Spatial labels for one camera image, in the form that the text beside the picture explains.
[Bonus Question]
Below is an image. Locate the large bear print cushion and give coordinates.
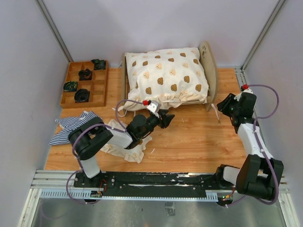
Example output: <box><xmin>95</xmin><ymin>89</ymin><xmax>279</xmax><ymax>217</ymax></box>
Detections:
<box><xmin>114</xmin><ymin>47</ymin><xmax>209</xmax><ymax>116</ymax></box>

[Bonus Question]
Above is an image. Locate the wooden pet bed frame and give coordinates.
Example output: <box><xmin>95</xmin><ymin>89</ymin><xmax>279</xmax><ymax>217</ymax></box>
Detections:
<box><xmin>120</xmin><ymin>41</ymin><xmax>218</xmax><ymax>112</ymax></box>

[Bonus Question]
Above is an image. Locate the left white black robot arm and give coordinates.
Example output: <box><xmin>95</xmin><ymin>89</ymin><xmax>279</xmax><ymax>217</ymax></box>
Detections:
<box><xmin>68</xmin><ymin>109</ymin><xmax>175</xmax><ymax>188</ymax></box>

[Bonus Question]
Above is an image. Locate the right aluminium corner post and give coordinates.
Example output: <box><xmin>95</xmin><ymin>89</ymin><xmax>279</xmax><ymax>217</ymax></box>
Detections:
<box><xmin>241</xmin><ymin>0</ymin><xmax>288</xmax><ymax>71</ymax></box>

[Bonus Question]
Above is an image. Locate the aluminium corner post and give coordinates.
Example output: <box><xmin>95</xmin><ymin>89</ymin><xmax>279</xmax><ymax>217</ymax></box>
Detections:
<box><xmin>35</xmin><ymin>0</ymin><xmax>73</xmax><ymax>62</ymax></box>
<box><xmin>241</xmin><ymin>0</ymin><xmax>288</xmax><ymax>71</ymax></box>

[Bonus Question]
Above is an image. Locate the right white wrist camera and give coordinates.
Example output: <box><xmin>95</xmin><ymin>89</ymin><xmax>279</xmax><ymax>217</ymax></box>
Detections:
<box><xmin>234</xmin><ymin>84</ymin><xmax>253</xmax><ymax>101</ymax></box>

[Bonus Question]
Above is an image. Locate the black green rolled sock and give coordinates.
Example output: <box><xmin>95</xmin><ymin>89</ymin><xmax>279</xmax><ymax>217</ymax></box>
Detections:
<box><xmin>63</xmin><ymin>81</ymin><xmax>78</xmax><ymax>92</ymax></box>

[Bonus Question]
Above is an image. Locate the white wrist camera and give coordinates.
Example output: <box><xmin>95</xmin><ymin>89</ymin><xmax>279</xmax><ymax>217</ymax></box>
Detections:
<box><xmin>234</xmin><ymin>84</ymin><xmax>253</xmax><ymax>101</ymax></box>
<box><xmin>146</xmin><ymin>100</ymin><xmax>161</xmax><ymax>118</ymax></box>

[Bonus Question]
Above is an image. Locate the black rolled sock middle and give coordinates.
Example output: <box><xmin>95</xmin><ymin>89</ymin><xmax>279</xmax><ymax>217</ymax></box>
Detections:
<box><xmin>78</xmin><ymin>69</ymin><xmax>92</xmax><ymax>81</ymax></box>

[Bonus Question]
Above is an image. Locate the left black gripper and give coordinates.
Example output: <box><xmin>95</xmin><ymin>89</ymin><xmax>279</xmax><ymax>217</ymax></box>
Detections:
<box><xmin>139</xmin><ymin>109</ymin><xmax>175</xmax><ymax>138</ymax></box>

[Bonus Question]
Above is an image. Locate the black rolled sock bottom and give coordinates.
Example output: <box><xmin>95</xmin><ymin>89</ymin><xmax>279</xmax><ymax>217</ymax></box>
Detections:
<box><xmin>74</xmin><ymin>88</ymin><xmax>90</xmax><ymax>103</ymax></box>

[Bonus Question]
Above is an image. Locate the left aluminium corner post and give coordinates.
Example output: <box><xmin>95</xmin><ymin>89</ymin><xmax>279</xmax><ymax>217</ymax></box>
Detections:
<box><xmin>35</xmin><ymin>0</ymin><xmax>73</xmax><ymax>62</ymax></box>

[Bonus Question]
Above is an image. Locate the blue striped cloth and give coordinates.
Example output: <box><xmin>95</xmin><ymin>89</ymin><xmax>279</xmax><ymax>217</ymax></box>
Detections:
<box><xmin>49</xmin><ymin>111</ymin><xmax>99</xmax><ymax>146</ymax></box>

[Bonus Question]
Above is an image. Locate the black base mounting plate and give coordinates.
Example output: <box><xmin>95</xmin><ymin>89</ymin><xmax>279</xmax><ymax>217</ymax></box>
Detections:
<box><xmin>73</xmin><ymin>171</ymin><xmax>243</xmax><ymax>197</ymax></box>

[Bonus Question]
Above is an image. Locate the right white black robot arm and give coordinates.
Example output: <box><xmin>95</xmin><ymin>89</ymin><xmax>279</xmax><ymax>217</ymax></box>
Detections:
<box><xmin>214</xmin><ymin>89</ymin><xmax>284</xmax><ymax>203</ymax></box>

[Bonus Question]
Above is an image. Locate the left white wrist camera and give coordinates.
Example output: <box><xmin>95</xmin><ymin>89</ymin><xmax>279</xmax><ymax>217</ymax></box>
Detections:
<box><xmin>146</xmin><ymin>100</ymin><xmax>161</xmax><ymax>118</ymax></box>

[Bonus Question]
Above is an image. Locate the aluminium rail frame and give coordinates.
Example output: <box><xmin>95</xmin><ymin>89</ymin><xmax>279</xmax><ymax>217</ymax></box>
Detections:
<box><xmin>18</xmin><ymin>67</ymin><xmax>299</xmax><ymax>227</ymax></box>

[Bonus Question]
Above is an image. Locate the black rolled sock top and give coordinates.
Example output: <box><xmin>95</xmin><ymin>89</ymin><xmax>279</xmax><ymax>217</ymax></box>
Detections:
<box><xmin>91</xmin><ymin>59</ymin><xmax>106</xmax><ymax>70</ymax></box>

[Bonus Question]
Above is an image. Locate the small bear print pillow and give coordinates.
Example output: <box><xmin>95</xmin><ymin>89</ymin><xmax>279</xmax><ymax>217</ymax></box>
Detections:
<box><xmin>101</xmin><ymin>119</ymin><xmax>152</xmax><ymax>163</ymax></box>

